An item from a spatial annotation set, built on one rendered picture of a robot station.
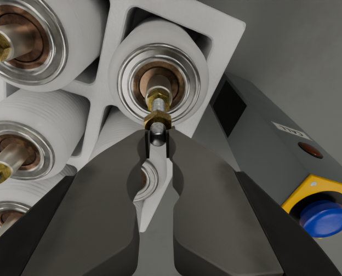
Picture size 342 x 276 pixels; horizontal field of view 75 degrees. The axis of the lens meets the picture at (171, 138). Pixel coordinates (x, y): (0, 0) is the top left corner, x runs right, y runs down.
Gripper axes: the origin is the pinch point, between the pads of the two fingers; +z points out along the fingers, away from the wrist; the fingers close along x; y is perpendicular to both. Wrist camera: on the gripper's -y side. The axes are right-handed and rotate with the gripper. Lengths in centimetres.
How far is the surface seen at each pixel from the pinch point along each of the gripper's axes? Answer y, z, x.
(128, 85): 0.3, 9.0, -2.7
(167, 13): -4.9, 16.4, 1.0
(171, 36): -3.6, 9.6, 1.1
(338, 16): -3.5, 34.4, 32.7
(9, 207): 15.8, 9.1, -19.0
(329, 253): 74, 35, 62
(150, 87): -0.3, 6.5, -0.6
